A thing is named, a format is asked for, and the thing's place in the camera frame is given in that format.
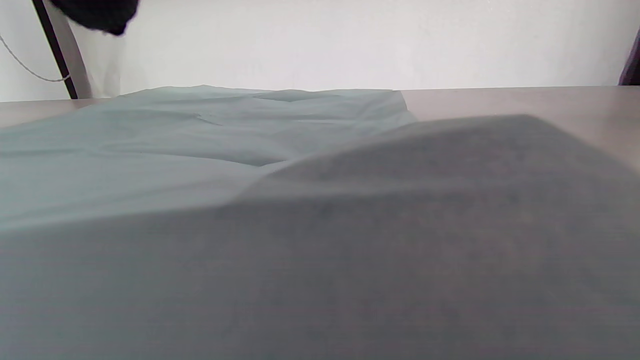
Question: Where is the person's right hand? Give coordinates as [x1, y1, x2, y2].
[49, 0, 142, 37]

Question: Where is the light blue gift wrapping paper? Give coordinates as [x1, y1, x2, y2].
[0, 85, 640, 360]

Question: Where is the black metal pole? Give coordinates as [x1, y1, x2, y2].
[619, 27, 640, 86]
[32, 0, 79, 100]

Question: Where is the white twisted cord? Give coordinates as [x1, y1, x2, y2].
[0, 34, 71, 84]

